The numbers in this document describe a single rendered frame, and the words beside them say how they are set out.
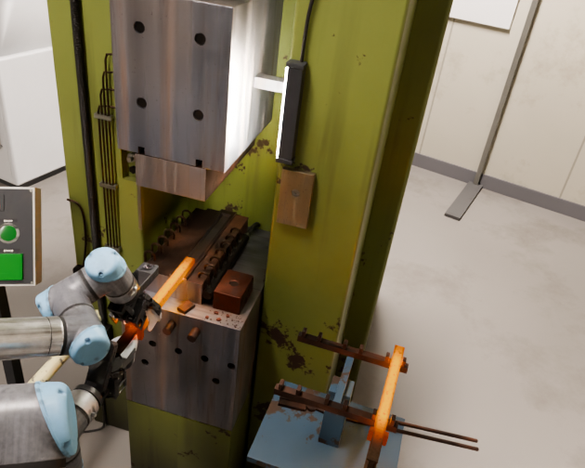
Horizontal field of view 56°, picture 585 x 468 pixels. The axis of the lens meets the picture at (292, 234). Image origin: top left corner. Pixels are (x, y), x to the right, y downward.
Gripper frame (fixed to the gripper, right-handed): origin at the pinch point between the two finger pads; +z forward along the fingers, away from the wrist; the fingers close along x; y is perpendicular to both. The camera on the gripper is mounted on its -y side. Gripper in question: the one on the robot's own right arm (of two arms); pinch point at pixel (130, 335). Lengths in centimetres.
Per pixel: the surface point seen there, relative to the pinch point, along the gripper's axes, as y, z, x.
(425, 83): -53, 85, 57
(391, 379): 6, 15, 66
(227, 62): -64, 27, 12
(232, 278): 2.3, 35.8, 14.2
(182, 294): 6.8, 27.7, 1.5
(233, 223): 1, 64, 4
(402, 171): -22, 85, 56
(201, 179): -32.9, 27.3, 6.5
